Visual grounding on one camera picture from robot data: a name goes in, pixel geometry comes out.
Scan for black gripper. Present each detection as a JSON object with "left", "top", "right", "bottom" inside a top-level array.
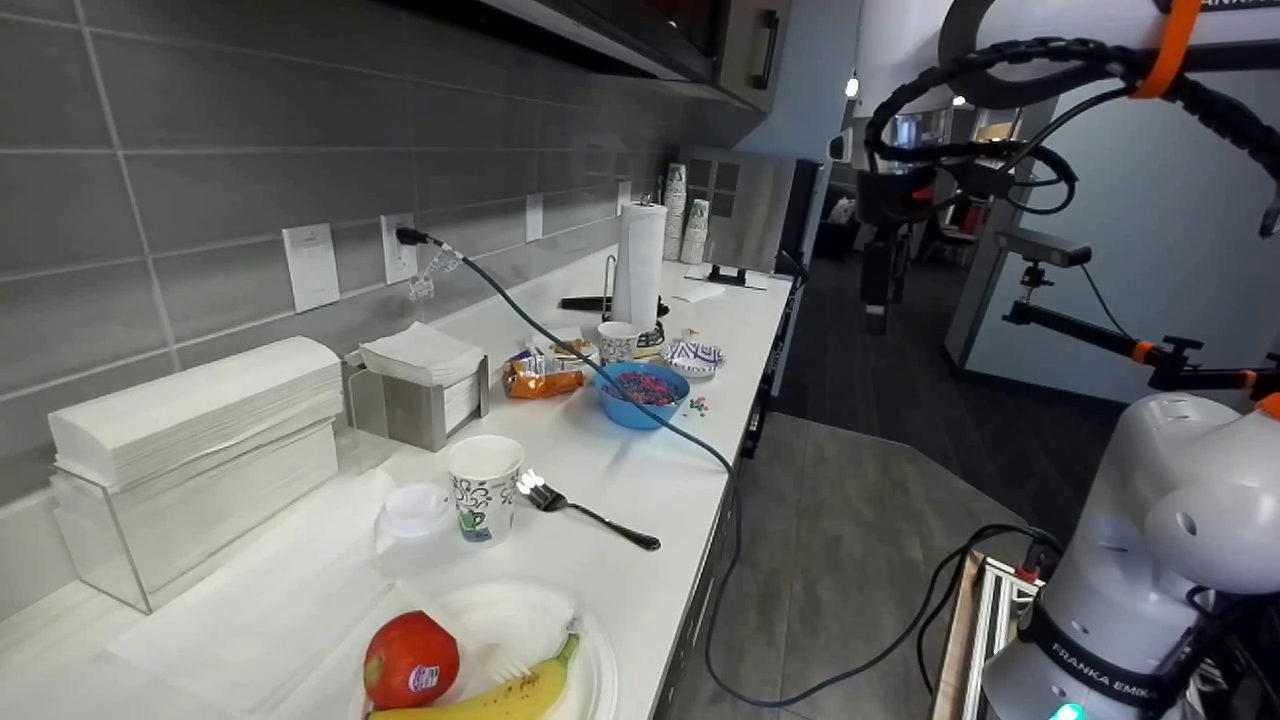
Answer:
[{"left": 852, "top": 165, "right": 941, "bottom": 331}]

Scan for heap of colourful sweets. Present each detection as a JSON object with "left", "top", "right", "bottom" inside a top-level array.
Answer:
[{"left": 610, "top": 374, "right": 680, "bottom": 403}]

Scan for small black stand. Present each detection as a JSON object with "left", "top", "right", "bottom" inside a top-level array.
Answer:
[{"left": 701, "top": 259, "right": 771, "bottom": 293}]

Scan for blue patterned paper plate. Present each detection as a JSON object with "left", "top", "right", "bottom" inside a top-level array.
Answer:
[{"left": 668, "top": 338, "right": 728, "bottom": 387}]

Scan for stack of white cups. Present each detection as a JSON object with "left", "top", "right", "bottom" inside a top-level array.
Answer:
[
  {"left": 658, "top": 160, "right": 692, "bottom": 265},
  {"left": 680, "top": 195, "right": 714, "bottom": 267}
]

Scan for white paper towel roll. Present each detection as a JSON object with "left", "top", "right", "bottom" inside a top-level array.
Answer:
[{"left": 610, "top": 199, "right": 668, "bottom": 331}]

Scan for blue plastic bowl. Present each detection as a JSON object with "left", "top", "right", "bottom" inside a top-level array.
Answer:
[{"left": 590, "top": 356, "right": 694, "bottom": 438}]

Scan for small pale cup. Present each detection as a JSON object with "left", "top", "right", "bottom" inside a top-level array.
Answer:
[{"left": 590, "top": 318, "right": 645, "bottom": 367}]

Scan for orange snack bag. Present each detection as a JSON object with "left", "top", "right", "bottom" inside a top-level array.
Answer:
[{"left": 499, "top": 342, "right": 590, "bottom": 403}]

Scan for white metal rack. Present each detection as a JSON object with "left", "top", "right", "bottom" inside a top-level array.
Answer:
[{"left": 975, "top": 550, "right": 1054, "bottom": 720}]

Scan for wooden board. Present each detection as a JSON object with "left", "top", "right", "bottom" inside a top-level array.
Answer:
[{"left": 929, "top": 552, "right": 986, "bottom": 720}]

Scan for dark upper cabinet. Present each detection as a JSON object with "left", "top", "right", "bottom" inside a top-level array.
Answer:
[{"left": 384, "top": 0, "right": 791, "bottom": 116}]

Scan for printed paper cup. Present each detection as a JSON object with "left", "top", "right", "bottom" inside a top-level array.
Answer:
[{"left": 445, "top": 433, "right": 529, "bottom": 550}]

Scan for white napkin stack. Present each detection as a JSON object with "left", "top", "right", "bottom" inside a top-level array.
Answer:
[{"left": 351, "top": 321, "right": 490, "bottom": 393}]

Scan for white round plate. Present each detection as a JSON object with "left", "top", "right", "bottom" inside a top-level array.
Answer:
[{"left": 351, "top": 577, "right": 625, "bottom": 720}]

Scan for steel napkin dispenser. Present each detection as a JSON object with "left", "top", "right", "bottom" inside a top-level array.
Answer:
[{"left": 343, "top": 353, "right": 490, "bottom": 457}]

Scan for clear plastic lid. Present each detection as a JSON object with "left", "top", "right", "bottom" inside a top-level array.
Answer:
[{"left": 375, "top": 477, "right": 456, "bottom": 552}]

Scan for yellow banana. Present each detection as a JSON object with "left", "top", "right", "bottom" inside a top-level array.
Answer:
[{"left": 373, "top": 630, "right": 586, "bottom": 720}]

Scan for red apple with sticker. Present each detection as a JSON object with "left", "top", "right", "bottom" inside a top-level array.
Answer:
[{"left": 358, "top": 608, "right": 462, "bottom": 711}]

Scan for folded white paper towels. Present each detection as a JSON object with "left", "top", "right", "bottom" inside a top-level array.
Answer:
[{"left": 44, "top": 331, "right": 347, "bottom": 498}]

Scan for clear acrylic towel holder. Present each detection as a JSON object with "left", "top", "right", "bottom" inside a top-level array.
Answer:
[{"left": 44, "top": 398, "right": 347, "bottom": 617}]

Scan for grey pedestal stand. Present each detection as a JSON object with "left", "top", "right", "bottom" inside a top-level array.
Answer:
[{"left": 941, "top": 195, "right": 1099, "bottom": 375}]

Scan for black camera mount rod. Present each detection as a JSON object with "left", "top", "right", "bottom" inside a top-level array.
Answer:
[{"left": 998, "top": 257, "right": 1280, "bottom": 403}]

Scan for black power cable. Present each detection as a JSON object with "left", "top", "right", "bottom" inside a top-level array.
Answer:
[{"left": 392, "top": 225, "right": 1072, "bottom": 711}]

